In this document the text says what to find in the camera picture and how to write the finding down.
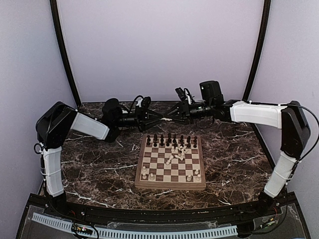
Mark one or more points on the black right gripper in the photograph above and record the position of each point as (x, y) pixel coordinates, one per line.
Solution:
(183, 112)

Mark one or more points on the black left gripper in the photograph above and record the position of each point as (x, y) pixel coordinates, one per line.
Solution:
(142, 118)

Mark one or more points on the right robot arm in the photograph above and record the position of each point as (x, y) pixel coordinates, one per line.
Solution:
(288, 119)

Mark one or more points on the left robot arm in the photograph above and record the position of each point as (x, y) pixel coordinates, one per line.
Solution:
(60, 120)

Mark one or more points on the wooden chess board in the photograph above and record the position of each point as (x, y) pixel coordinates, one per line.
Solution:
(188, 156)

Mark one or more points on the black front rail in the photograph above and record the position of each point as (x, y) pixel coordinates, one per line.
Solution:
(103, 215)

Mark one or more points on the white slotted cable duct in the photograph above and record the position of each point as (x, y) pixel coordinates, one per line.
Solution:
(137, 231)

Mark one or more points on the right black frame post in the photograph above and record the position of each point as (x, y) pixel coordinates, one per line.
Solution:
(258, 50)

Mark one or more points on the black frame post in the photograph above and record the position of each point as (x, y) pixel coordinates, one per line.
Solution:
(258, 50)
(63, 51)

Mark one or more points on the left black frame post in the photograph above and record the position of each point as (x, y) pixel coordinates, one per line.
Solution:
(63, 51)

